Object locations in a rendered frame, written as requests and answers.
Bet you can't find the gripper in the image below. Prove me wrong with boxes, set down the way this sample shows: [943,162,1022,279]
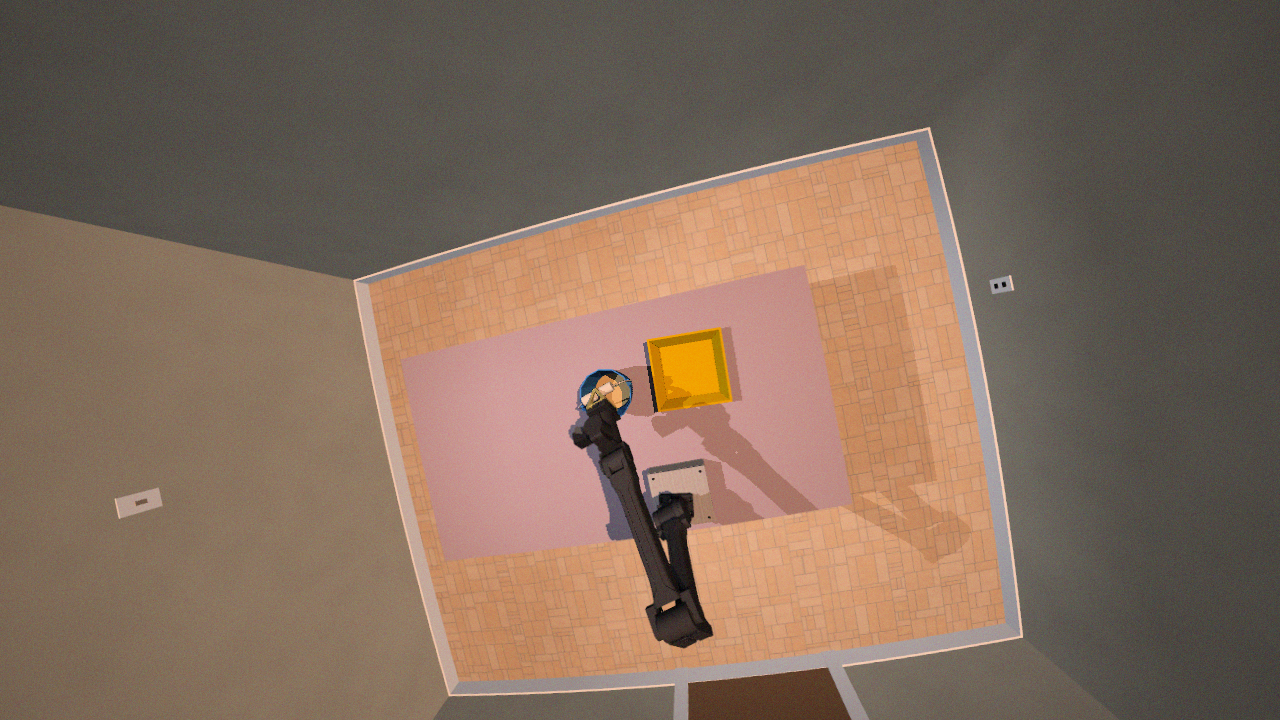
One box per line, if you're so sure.
[586,388,621,427]

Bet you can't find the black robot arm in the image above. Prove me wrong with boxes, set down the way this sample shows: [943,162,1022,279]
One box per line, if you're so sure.
[572,413,713,648]

